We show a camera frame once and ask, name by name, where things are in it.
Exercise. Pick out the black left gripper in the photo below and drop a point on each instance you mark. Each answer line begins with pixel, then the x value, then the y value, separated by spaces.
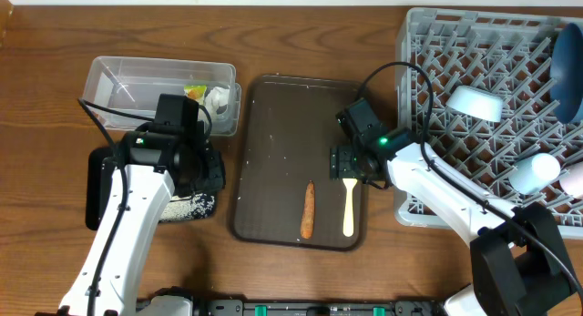
pixel 218 179

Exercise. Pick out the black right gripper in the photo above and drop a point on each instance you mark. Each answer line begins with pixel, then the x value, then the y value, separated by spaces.
pixel 342 164

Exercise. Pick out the yellow plastic spoon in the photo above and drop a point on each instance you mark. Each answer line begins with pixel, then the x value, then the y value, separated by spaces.
pixel 348 215

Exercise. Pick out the orange carrot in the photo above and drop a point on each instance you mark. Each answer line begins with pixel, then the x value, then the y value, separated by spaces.
pixel 308 213

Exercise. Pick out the pandan cake wrapper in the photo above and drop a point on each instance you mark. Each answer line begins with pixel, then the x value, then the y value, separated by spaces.
pixel 196 92

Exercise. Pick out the light blue rice bowl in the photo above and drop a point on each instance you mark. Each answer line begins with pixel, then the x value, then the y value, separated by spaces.
pixel 476 102

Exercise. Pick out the light blue cup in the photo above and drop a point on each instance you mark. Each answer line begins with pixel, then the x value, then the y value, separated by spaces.
pixel 534 173

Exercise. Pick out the pink plastic cup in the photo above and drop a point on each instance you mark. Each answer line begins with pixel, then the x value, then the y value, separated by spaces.
pixel 572 182

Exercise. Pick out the dark blue plate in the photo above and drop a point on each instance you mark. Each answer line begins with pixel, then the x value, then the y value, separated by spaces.
pixel 566 70

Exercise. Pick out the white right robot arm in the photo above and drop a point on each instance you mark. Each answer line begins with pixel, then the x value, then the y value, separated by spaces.
pixel 520 265

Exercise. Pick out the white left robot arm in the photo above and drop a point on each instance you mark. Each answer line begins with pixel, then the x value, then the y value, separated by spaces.
pixel 168 155

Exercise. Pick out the grey dishwasher rack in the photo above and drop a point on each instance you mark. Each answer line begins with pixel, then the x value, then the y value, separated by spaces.
pixel 508 55

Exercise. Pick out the white rice pile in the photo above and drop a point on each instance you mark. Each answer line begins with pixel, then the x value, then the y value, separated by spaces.
pixel 194 207

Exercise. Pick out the black tray bin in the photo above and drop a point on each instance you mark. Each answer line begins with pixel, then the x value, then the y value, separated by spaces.
pixel 100 170

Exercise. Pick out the brown serving tray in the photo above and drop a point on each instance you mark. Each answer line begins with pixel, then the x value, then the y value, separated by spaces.
pixel 291 127

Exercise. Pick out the crumpled white napkin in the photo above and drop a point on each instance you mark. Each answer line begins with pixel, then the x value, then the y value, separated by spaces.
pixel 216 102

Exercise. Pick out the clear plastic bin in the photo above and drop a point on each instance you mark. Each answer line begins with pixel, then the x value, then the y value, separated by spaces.
pixel 132 85

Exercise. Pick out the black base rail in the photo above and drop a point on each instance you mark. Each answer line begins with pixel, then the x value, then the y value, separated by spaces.
pixel 312 308

